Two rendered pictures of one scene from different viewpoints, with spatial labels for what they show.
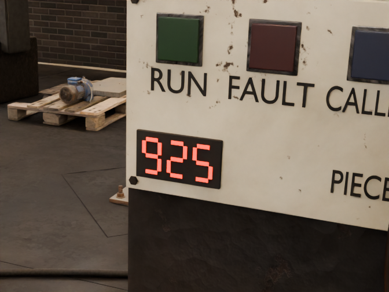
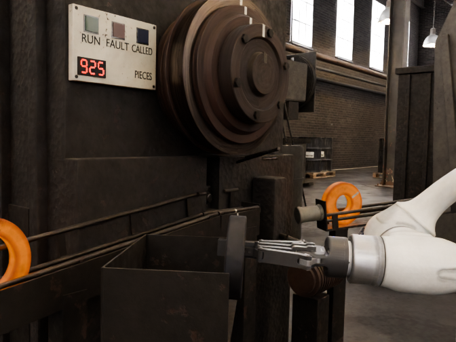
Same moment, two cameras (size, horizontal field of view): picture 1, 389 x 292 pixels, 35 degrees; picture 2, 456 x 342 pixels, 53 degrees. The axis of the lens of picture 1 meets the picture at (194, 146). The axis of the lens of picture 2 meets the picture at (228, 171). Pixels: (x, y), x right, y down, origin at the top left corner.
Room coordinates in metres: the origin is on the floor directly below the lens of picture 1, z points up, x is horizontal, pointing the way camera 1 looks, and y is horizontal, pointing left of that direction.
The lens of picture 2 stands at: (-0.21, 0.98, 0.93)
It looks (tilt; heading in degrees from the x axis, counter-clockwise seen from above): 4 degrees down; 290
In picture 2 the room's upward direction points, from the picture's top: 1 degrees clockwise
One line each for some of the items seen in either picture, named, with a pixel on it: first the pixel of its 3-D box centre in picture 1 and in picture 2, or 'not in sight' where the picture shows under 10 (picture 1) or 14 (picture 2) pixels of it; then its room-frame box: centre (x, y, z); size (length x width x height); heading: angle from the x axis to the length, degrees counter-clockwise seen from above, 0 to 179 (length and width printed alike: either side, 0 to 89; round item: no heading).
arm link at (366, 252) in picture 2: not in sight; (362, 259); (-0.15, 0.11, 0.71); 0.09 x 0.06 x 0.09; 105
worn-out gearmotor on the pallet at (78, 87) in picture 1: (82, 88); not in sight; (4.88, 0.92, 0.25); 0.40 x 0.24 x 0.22; 160
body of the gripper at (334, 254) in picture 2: not in sight; (321, 255); (-0.08, 0.13, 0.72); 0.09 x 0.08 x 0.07; 15
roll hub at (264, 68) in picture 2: not in sight; (256, 74); (0.19, -0.31, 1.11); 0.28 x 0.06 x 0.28; 70
